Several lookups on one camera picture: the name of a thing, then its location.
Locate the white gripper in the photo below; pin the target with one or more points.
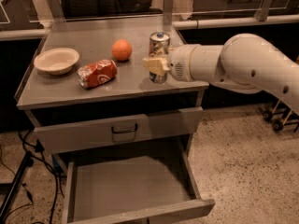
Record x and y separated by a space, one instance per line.
177 62

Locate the silver blue redbull can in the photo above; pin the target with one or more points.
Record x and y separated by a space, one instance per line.
156 40

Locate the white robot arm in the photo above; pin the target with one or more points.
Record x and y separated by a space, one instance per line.
246 63

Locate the crushed red soda can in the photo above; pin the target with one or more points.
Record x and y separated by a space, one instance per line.
96 74

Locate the closed upper drawer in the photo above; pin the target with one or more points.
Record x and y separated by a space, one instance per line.
97 133

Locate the grey drawer cabinet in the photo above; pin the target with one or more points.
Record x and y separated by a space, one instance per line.
48 100

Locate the open middle drawer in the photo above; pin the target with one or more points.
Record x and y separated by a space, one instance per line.
138 184

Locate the orange fruit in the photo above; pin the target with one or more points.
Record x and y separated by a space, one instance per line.
121 50

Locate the white bowl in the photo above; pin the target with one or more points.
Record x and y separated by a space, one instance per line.
56 61

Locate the black tripod leg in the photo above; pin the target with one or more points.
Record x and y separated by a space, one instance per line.
12 187

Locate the grey metal post middle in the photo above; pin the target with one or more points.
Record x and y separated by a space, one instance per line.
167 11

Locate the grey metal post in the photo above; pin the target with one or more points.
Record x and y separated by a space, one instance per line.
262 12
56 10
167 11

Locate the black drawer handle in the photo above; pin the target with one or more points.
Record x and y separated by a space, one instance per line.
121 131

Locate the grey metal post right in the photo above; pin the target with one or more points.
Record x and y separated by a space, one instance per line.
262 12

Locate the grey metal post left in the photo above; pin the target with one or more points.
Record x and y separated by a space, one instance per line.
56 10

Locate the white horizontal rail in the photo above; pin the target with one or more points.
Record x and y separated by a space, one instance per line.
234 22

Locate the wheeled cart frame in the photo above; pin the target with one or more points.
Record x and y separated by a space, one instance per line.
279 116

